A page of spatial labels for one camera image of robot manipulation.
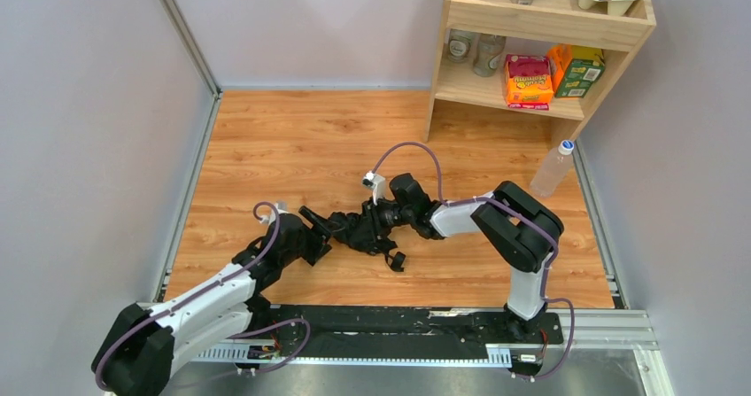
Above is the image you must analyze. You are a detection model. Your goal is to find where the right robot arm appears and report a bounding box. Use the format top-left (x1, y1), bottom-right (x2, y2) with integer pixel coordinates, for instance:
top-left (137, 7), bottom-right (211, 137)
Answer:
top-left (362, 172), bottom-right (564, 341)

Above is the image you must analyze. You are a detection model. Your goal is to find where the glass jar left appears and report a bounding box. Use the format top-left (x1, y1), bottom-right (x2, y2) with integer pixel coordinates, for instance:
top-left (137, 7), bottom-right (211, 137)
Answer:
top-left (446, 28), bottom-right (475, 63)

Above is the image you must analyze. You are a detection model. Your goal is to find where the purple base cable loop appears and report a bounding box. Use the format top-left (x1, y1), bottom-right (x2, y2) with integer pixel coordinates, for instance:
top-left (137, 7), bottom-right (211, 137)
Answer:
top-left (228, 318), bottom-right (312, 376)

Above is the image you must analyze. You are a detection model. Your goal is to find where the black folding umbrella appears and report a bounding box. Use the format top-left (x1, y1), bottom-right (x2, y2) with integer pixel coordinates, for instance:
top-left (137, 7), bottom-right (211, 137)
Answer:
top-left (328, 212), bottom-right (406, 273)

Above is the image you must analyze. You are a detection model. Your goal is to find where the green orange carton box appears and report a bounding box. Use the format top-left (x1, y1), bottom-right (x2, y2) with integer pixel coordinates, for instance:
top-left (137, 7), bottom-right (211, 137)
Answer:
top-left (546, 43), bottom-right (606, 98)

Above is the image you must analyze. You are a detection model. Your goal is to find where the aluminium frame rail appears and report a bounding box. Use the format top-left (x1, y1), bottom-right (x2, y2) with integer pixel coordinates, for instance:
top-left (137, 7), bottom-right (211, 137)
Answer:
top-left (102, 302), bottom-right (670, 396)

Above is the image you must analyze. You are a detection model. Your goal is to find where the wooden shelf unit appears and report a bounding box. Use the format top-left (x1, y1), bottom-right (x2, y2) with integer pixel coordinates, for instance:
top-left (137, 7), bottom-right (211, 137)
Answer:
top-left (424, 0), bottom-right (656, 144)

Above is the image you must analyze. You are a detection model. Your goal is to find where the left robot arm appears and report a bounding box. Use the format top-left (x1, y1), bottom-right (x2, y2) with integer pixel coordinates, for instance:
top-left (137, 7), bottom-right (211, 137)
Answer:
top-left (91, 205), bottom-right (334, 395)

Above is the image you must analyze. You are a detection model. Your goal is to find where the glass jar right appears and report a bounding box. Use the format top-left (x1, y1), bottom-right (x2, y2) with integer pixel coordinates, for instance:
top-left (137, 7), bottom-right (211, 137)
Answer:
top-left (473, 34), bottom-right (507, 77)

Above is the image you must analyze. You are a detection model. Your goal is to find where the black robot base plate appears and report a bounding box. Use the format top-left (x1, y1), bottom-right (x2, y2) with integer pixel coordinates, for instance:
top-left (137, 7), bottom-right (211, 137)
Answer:
top-left (251, 305), bottom-right (566, 361)

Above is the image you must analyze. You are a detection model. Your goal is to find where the orange pink sponge box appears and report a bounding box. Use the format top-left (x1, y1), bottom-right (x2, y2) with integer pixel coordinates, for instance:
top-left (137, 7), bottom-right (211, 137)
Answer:
top-left (504, 54), bottom-right (554, 111)

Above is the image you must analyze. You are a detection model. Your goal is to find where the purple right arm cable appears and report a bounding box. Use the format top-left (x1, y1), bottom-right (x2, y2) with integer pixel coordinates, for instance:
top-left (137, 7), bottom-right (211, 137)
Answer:
top-left (370, 142), bottom-right (577, 324)

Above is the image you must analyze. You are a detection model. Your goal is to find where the clear plastic water bottle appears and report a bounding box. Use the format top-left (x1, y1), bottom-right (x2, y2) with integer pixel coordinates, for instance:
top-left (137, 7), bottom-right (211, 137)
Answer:
top-left (530, 139), bottom-right (575, 198)

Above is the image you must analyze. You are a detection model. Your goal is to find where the glass jar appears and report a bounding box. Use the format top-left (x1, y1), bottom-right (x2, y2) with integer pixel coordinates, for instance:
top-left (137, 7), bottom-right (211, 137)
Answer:
top-left (473, 34), bottom-right (507, 77)
top-left (446, 28), bottom-right (475, 63)

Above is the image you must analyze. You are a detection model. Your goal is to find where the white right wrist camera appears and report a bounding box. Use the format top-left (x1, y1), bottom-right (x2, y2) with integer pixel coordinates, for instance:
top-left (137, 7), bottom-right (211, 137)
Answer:
top-left (361, 171), bottom-right (387, 206)

